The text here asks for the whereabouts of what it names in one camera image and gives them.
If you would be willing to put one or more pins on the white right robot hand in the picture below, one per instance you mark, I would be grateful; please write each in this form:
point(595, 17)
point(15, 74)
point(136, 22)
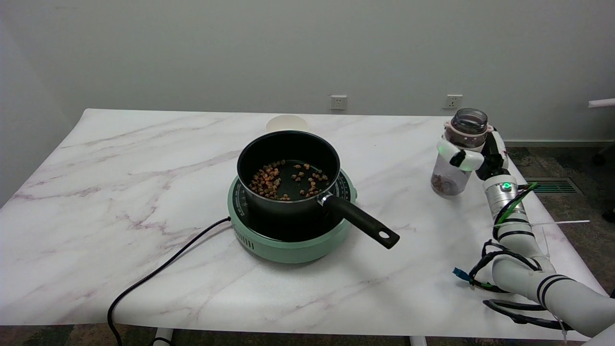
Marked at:
point(497, 154)

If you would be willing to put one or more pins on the clear plastic bottle with nuts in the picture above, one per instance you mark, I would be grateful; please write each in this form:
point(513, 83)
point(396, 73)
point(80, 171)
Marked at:
point(468, 120)

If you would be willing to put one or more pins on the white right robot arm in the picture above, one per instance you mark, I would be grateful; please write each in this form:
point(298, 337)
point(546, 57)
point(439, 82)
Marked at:
point(519, 269)

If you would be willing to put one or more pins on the floor vent grille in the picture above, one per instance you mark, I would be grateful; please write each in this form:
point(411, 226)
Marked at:
point(552, 185)

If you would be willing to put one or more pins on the white zip tie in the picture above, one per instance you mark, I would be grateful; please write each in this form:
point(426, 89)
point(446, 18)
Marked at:
point(567, 222)

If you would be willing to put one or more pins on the dark chair caster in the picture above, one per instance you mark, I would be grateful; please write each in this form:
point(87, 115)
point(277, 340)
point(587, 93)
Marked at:
point(600, 156)

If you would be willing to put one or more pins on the white pipe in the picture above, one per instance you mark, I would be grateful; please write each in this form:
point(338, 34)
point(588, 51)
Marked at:
point(603, 103)

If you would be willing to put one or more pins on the white table leg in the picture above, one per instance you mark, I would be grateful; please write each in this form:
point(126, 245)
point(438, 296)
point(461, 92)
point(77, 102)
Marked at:
point(418, 341)
point(163, 336)

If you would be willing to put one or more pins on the cream round lid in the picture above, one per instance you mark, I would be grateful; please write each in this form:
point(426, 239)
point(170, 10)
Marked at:
point(283, 124)

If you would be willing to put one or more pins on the brown nuts in saucepan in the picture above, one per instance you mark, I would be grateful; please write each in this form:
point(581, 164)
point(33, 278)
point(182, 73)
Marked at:
point(269, 180)

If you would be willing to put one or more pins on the green induction cooker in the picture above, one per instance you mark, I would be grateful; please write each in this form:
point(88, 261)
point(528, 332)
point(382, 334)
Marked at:
point(288, 250)

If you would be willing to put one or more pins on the white wall socket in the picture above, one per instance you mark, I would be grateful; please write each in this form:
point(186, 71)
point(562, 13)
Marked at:
point(452, 101)
point(338, 102)

